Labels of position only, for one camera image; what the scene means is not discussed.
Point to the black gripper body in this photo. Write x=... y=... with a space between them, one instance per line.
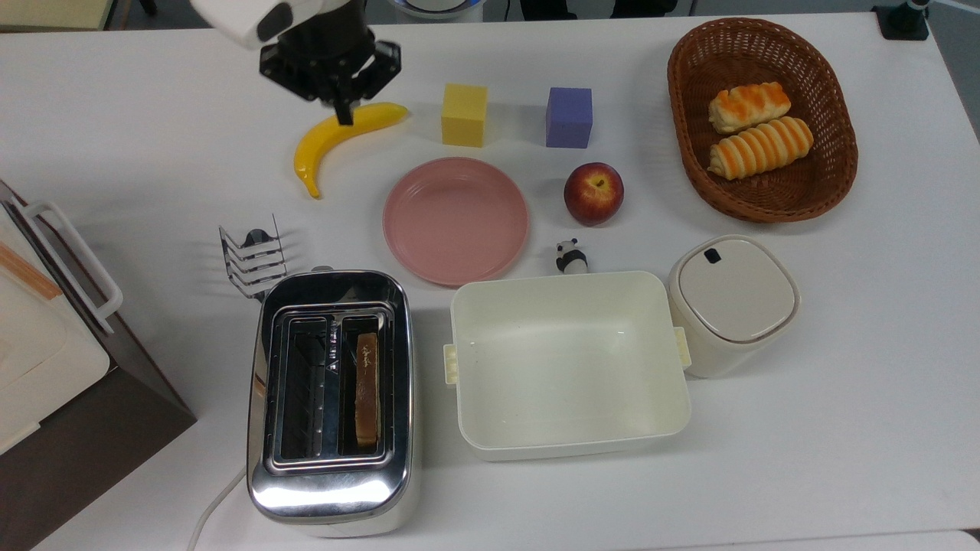
x=329 y=65

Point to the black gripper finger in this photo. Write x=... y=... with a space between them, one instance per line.
x=351 y=111
x=340 y=111

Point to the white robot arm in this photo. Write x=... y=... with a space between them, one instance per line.
x=230 y=19

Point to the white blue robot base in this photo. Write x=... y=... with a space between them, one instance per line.
x=440 y=6

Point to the chrome two-slot toaster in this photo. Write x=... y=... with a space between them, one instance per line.
x=329 y=490

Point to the yellow banana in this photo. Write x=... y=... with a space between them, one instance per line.
x=329 y=141

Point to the yellow foam cube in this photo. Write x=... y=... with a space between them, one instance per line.
x=464 y=115

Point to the pink plate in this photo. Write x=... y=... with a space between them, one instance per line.
x=456 y=221

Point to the purple foam cube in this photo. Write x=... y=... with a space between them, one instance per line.
x=569 y=117

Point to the red apple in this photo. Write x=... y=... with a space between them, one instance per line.
x=593 y=193

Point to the small panda figurine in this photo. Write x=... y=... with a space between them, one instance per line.
x=570 y=258

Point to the black chair base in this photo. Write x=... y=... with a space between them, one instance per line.
x=597 y=6

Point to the toast slice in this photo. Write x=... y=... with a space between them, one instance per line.
x=367 y=390

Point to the yellow wooden furniture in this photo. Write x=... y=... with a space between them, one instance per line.
x=53 y=11

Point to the cream rectangular plastic tub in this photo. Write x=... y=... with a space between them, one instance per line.
x=566 y=363

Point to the short striped bread roll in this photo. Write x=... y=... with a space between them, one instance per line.
x=749 y=105

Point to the long striped bread roll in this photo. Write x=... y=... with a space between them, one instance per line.
x=760 y=148

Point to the brown cabinet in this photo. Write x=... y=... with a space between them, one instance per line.
x=99 y=451

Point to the cream lidded bin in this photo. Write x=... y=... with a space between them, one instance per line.
x=733 y=302

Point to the brown wicker basket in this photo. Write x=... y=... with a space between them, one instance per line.
x=811 y=191

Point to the black camera stand base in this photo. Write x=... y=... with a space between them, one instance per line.
x=902 y=19

